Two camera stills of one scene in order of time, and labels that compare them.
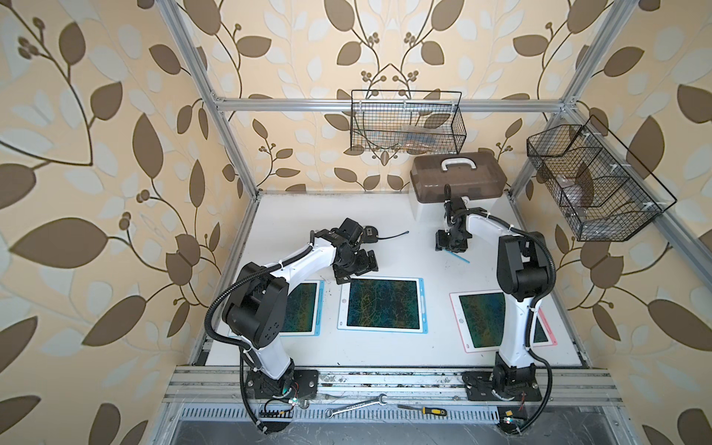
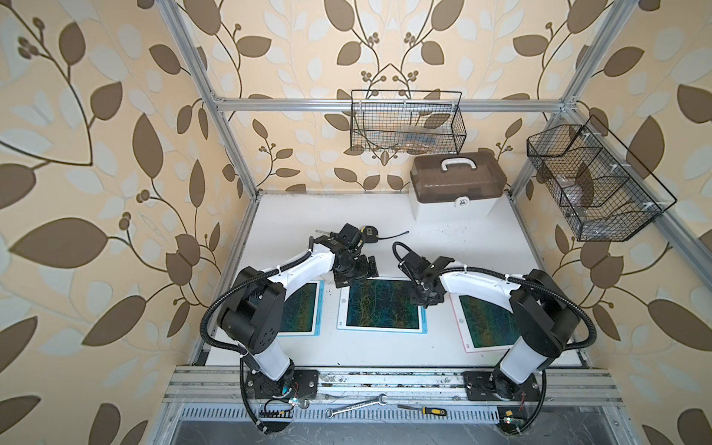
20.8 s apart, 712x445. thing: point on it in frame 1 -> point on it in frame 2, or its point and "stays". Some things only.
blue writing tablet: (396, 304) stays
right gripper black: (440, 244) -> (437, 299)
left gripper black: (363, 266) stays
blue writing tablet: (304, 310) stays
